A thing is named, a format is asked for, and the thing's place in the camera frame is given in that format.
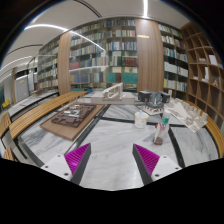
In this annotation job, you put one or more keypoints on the glass display case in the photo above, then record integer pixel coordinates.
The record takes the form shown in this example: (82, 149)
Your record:
(74, 61)

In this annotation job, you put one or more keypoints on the large wooden bookshelf with books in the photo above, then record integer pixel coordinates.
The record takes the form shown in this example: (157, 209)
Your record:
(143, 54)

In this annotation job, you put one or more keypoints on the white paper cup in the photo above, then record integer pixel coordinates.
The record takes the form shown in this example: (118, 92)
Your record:
(141, 119)

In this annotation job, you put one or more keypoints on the white terrain model right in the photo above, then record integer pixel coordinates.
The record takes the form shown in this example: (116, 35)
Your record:
(192, 117)

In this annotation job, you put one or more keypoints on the curved wooden bench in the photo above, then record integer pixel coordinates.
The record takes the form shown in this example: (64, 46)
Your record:
(19, 125)

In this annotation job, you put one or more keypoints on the white building model centre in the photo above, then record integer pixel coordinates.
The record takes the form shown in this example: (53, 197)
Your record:
(111, 95)

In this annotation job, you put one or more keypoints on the brown architectural model on board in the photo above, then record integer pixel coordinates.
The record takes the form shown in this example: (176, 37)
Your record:
(69, 122)

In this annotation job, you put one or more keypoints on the dark grey building model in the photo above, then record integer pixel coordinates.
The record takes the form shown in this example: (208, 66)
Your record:
(155, 100)

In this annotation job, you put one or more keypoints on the clear plastic bottle red liquid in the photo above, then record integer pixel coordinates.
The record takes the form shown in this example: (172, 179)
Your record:
(162, 128)

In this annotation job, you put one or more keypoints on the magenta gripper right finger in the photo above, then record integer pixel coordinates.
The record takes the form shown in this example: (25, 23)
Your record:
(151, 166)

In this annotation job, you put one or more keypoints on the open wooden shelving right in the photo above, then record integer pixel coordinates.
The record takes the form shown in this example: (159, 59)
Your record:
(205, 73)

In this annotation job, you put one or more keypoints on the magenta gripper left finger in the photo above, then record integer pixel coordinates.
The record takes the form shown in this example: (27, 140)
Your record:
(71, 166)

